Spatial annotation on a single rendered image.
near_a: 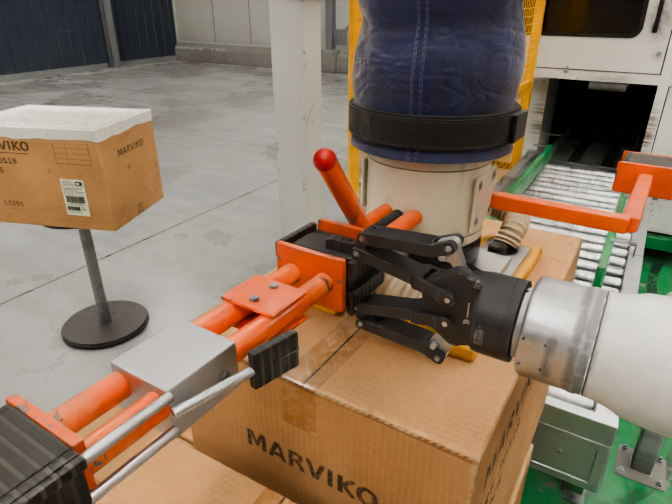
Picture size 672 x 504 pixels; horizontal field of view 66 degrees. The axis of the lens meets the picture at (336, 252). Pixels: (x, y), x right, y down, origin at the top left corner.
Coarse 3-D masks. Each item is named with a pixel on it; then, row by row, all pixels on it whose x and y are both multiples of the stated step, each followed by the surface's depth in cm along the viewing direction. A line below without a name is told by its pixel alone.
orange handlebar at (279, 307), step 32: (640, 192) 74; (416, 224) 66; (576, 224) 68; (608, 224) 66; (256, 288) 48; (288, 288) 48; (320, 288) 50; (224, 320) 45; (256, 320) 44; (288, 320) 46; (96, 384) 36; (128, 384) 37; (64, 416) 34; (96, 416) 36; (128, 416) 34; (160, 416) 35
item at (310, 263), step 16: (320, 224) 59; (336, 224) 58; (288, 240) 56; (288, 256) 53; (304, 256) 52; (320, 256) 51; (304, 272) 53; (320, 272) 52; (336, 272) 51; (352, 272) 50; (368, 272) 55; (336, 288) 51; (352, 288) 52; (368, 288) 54; (320, 304) 53; (336, 304) 52; (352, 304) 52
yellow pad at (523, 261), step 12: (492, 240) 87; (492, 252) 79; (504, 252) 78; (516, 252) 82; (528, 252) 84; (540, 252) 85; (516, 264) 79; (528, 264) 80; (516, 276) 76; (456, 348) 61; (468, 348) 61; (468, 360) 61
